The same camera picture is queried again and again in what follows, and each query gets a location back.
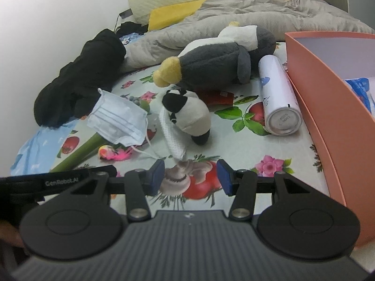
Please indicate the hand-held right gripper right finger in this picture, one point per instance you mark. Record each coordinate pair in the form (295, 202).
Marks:
(224, 178)

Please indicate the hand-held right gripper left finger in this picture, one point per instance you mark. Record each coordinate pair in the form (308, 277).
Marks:
(155, 175)

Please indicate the white knitted strip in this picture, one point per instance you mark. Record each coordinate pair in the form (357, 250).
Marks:
(172, 136)

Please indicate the blue face mask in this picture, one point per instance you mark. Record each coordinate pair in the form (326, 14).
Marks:
(117, 117)

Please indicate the panda plush toy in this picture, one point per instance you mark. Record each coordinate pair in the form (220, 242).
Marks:
(190, 114)

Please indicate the red foil packet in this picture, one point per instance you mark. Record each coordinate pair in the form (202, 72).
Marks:
(216, 98)

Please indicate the orange box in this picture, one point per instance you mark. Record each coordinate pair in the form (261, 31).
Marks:
(331, 123)

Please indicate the blue tissue packet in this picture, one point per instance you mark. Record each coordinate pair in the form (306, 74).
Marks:
(360, 89)

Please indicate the fruit print bed sheet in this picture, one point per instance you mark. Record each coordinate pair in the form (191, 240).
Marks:
(234, 152)

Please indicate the light blue printed cloth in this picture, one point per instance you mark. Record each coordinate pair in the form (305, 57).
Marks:
(38, 146)

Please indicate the pink feather toy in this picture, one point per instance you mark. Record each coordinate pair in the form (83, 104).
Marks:
(114, 154)

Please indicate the green massage stick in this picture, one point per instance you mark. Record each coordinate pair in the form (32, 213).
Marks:
(79, 153)

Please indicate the white spray can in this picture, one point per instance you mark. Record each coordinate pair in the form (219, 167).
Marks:
(275, 93)

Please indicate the grey penguin plush toy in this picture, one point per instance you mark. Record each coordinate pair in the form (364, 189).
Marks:
(211, 61)

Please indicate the black jacket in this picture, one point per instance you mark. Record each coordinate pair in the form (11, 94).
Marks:
(82, 73)

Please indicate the blue patterned cloth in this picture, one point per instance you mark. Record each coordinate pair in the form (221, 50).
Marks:
(131, 38)

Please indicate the black garment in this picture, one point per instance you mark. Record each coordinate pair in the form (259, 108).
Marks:
(131, 27)

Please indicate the yellow pillow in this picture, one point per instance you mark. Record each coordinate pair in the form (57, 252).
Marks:
(170, 13)

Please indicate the grey duvet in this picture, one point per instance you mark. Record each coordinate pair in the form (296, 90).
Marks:
(263, 14)

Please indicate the wall outlet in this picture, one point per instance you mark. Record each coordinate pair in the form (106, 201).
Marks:
(126, 13)

